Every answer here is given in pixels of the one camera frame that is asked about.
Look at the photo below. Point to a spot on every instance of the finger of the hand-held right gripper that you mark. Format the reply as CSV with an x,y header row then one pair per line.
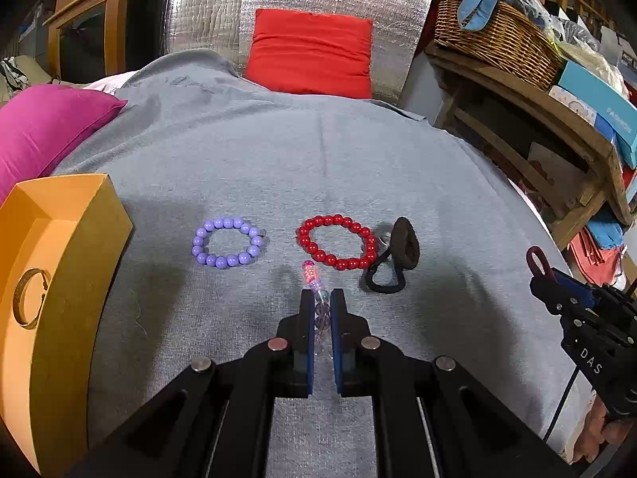
x,y
557,294

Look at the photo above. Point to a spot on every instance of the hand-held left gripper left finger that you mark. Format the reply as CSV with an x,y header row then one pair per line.
x,y
309,353

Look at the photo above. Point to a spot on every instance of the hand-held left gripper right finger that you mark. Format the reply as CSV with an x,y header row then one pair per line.
x,y
338,353

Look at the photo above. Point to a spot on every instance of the thin black hair elastic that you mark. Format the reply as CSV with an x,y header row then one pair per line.
x,y
380,286

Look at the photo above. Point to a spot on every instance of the orange cardboard box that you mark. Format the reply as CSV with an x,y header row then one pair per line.
x,y
54,284

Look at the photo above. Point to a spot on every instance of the person's right hand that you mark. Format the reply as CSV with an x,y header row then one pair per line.
x,y
604,433

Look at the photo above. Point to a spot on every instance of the pile of folded cloths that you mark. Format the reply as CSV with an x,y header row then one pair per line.
x,y
599,249

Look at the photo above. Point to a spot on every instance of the wooden shelf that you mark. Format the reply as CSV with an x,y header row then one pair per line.
x,y
552,114

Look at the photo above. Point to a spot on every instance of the grey blanket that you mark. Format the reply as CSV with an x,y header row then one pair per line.
x,y
298,159

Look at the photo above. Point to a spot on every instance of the light blue box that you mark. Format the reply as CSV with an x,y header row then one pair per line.
x,y
597,99

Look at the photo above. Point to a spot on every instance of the clear plastic bag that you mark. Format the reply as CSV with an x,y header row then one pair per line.
x,y
592,59

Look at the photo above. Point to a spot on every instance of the wicker basket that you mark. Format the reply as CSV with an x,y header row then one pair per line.
x,y
497,45

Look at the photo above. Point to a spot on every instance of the red pillow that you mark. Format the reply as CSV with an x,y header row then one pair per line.
x,y
308,55

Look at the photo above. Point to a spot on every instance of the light pink sheet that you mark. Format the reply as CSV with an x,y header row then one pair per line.
x,y
112,82

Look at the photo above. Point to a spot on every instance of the magenta pillow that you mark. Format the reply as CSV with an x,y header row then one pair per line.
x,y
45,129

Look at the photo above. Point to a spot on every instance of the silver foil mat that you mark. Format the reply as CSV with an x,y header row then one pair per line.
x,y
209,10

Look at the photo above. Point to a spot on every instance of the wooden cabinet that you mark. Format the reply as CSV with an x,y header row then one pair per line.
x,y
109,15

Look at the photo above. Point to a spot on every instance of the patterned cloth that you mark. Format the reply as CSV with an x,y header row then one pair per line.
x,y
11,72

